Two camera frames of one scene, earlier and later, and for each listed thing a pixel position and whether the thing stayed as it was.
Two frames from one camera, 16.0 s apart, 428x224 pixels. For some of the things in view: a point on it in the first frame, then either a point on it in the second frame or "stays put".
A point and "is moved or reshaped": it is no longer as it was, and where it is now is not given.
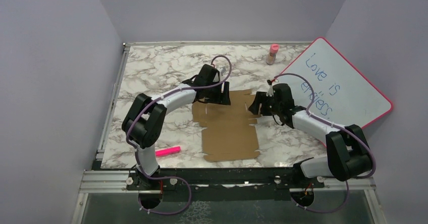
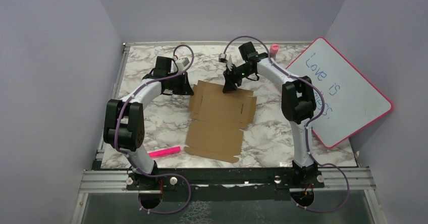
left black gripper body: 215,89 to 176,78
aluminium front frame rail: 113,181 stays put
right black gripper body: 276,107 to 241,71
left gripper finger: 212,99 to 179,88
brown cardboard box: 227,133 is moved or reshaped
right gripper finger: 261,97 to 229,86
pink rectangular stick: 167,151 stays put
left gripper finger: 225,97 to 186,88
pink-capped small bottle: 271,56 stays put
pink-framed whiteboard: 344,95 stays put
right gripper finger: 266,102 to 234,78
